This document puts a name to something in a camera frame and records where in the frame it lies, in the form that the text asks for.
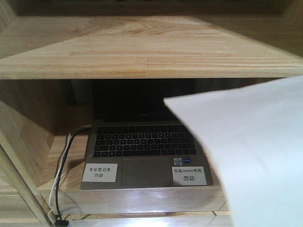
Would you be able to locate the white paper sheet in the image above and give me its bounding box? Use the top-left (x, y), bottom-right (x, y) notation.
top-left (164, 76), bottom-right (303, 227)

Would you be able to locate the grey open laptop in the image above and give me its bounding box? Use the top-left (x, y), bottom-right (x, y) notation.
top-left (80, 79), bottom-right (213, 190)

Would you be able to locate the white label sticker right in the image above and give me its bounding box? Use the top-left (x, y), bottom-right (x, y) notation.
top-left (172, 166), bottom-right (207, 186)

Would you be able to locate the white label sticker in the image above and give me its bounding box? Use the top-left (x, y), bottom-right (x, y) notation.
top-left (82, 163), bottom-right (118, 183)
top-left (172, 166), bottom-right (207, 186)

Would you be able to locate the white label sticker left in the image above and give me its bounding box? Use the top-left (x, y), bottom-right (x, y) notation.
top-left (82, 163), bottom-right (118, 183)

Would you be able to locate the wooden shelf unit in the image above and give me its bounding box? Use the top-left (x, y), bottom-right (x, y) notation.
top-left (0, 0), bottom-right (303, 227)

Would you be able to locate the white cable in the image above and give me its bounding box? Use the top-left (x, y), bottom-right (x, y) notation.
top-left (47, 124), bottom-right (93, 227)

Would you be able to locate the black cable left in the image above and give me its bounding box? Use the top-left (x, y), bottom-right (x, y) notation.
top-left (54, 127), bottom-right (93, 227)

